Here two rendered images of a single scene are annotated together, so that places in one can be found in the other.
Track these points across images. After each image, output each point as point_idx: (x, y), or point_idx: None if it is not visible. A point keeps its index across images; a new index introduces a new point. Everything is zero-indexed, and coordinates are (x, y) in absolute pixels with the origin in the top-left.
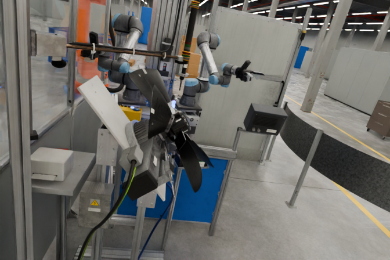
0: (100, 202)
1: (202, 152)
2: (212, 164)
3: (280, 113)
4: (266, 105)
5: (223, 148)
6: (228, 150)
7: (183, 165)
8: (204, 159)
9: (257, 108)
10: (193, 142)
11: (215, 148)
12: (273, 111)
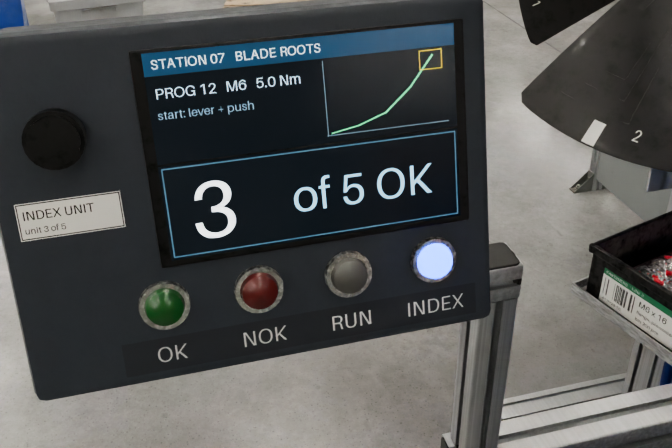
0: None
1: (590, 37)
2: (534, 81)
3: (89, 20)
4: (264, 9)
5: (570, 428)
6: (522, 429)
7: None
8: (580, 102)
9: None
10: None
11: (627, 395)
12: (176, 13)
